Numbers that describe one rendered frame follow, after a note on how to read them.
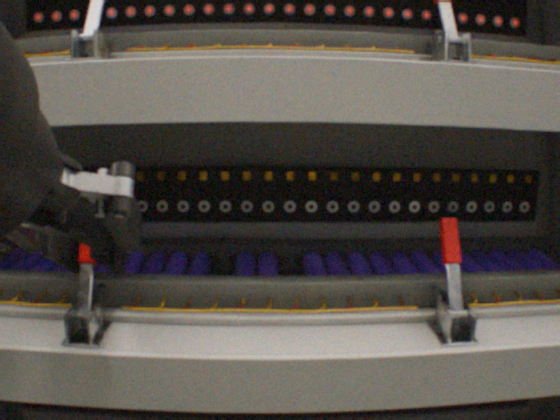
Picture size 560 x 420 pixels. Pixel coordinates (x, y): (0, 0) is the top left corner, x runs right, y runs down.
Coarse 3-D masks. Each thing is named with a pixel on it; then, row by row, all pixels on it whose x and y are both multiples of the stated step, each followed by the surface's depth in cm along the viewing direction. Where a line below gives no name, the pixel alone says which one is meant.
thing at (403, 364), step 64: (0, 320) 39; (512, 320) 41; (0, 384) 36; (64, 384) 36; (128, 384) 36; (192, 384) 36; (256, 384) 36; (320, 384) 36; (384, 384) 36; (448, 384) 37; (512, 384) 37
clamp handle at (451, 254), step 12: (444, 228) 40; (456, 228) 40; (444, 240) 40; (456, 240) 40; (444, 252) 39; (456, 252) 39; (444, 264) 40; (456, 264) 39; (456, 276) 39; (456, 288) 38; (456, 300) 38
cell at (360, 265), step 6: (354, 252) 51; (360, 252) 51; (348, 258) 51; (354, 258) 50; (360, 258) 49; (348, 264) 50; (354, 264) 49; (360, 264) 48; (366, 264) 48; (354, 270) 48; (360, 270) 47; (366, 270) 46; (372, 270) 47
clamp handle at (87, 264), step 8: (80, 248) 39; (88, 248) 39; (80, 256) 38; (88, 256) 38; (80, 264) 38; (88, 264) 38; (96, 264) 39; (80, 272) 38; (88, 272) 38; (80, 280) 38; (88, 280) 38; (80, 288) 38; (88, 288) 38; (80, 296) 37; (88, 296) 38; (80, 304) 37; (88, 304) 37
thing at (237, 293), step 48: (0, 288) 42; (48, 288) 42; (144, 288) 42; (192, 288) 42; (240, 288) 43; (288, 288) 43; (336, 288) 43; (384, 288) 43; (480, 288) 43; (528, 288) 43
